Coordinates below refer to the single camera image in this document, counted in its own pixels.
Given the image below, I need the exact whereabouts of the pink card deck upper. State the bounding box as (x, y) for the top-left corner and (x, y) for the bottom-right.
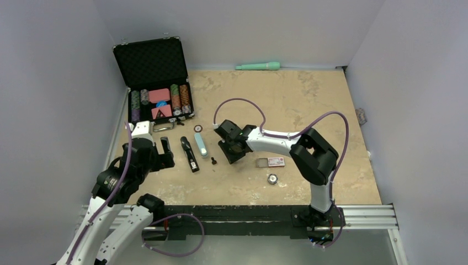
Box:
(148, 88), (171, 103)

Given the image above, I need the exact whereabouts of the pink card deck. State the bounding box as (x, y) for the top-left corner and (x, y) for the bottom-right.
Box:
(151, 105), (173, 119)
(148, 88), (171, 103)

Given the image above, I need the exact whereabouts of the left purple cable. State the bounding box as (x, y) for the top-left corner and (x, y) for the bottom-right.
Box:
(66, 122), (134, 265)

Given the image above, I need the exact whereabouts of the green chip stack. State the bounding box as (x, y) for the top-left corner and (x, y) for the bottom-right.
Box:
(130, 91), (140, 123)

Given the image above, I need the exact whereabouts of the mint green marker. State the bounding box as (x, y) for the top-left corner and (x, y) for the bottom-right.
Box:
(235, 61), (281, 71)

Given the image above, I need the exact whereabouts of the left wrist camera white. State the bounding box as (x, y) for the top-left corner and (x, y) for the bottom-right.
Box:
(131, 121), (154, 145)

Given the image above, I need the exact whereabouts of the light blue stapler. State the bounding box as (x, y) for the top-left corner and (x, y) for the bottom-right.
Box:
(194, 132), (208, 158)

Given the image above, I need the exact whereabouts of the poker chip near case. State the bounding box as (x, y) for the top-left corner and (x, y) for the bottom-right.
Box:
(194, 125), (203, 133)

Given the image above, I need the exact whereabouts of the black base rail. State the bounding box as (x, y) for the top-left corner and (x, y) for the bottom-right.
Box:
(80, 204), (399, 242)

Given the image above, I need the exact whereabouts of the black stapler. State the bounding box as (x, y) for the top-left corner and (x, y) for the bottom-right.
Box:
(180, 136), (200, 173)

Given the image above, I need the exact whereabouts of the red staple box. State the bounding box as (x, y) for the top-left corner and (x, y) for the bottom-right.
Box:
(256, 157), (285, 168)

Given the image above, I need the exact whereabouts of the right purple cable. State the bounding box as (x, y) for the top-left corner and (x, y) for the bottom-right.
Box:
(213, 98), (350, 250)

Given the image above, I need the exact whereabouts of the purple cable loop front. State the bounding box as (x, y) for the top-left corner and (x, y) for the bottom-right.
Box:
(141, 213), (205, 257)

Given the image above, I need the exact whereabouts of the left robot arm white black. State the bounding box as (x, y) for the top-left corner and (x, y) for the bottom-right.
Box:
(57, 135), (175, 264)

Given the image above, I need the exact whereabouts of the grey poker chip front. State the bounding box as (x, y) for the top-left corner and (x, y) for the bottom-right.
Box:
(267, 174), (278, 185)

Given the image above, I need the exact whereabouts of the pink card deck lower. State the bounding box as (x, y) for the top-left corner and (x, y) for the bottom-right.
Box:
(151, 105), (173, 119)

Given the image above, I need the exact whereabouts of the orange chip stack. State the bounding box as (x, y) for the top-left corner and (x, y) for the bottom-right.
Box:
(179, 85), (192, 114)

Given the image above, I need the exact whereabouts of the black poker chip case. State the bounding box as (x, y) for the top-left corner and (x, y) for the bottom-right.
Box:
(112, 36), (195, 125)

